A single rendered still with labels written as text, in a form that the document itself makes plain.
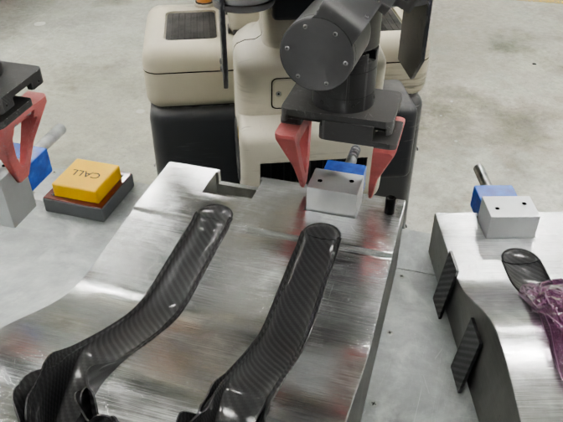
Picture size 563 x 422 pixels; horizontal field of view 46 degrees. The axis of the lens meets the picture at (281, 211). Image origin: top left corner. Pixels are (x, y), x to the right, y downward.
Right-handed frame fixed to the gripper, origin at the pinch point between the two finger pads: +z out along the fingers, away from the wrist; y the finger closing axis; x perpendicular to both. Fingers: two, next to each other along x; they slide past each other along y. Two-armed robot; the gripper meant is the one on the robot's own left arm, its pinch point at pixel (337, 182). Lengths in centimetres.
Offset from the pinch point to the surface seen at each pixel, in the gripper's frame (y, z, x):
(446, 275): 11.9, 6.6, -3.2
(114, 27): -165, 86, 241
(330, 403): 5.4, -0.9, -27.3
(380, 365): 7.4, 11.1, -12.4
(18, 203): -26.8, -1.6, -14.1
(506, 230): 17.1, 4.4, 2.8
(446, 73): 4, 87, 232
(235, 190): -11.4, 3.8, 1.0
